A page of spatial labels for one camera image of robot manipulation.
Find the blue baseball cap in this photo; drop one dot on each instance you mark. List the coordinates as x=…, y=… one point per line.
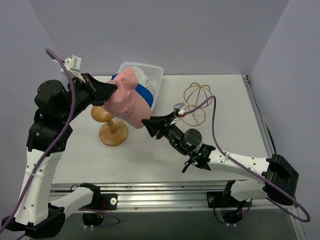
x=129, y=93

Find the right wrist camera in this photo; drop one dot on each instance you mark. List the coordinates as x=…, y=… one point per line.
x=179, y=112

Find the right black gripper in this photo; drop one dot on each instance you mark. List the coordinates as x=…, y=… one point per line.
x=164, y=127

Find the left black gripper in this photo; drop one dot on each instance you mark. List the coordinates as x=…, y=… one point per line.
x=91, y=88

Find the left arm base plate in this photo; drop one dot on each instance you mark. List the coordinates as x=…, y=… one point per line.
x=107, y=200

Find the wooden hat stand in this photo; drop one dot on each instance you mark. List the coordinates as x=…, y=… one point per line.
x=113, y=132

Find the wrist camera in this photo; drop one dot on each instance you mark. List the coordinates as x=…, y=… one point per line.
x=73, y=65
x=179, y=112

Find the white plastic basket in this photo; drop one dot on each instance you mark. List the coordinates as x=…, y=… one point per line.
x=154, y=77

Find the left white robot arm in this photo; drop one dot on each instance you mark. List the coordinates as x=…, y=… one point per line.
x=35, y=215

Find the pink baseball cap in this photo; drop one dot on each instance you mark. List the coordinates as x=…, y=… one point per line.
x=133, y=118

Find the white bucket hat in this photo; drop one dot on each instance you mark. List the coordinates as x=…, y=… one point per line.
x=145, y=80

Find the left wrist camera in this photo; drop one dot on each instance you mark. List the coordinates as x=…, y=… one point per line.
x=73, y=65

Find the gold wire hat stand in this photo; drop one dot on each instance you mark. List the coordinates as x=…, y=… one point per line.
x=193, y=96

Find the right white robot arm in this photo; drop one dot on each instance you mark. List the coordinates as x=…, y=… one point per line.
x=268, y=177

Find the aluminium mounting rail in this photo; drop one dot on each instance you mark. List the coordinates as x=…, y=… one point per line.
x=162, y=197

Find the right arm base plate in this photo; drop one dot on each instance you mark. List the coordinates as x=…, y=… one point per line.
x=216, y=199

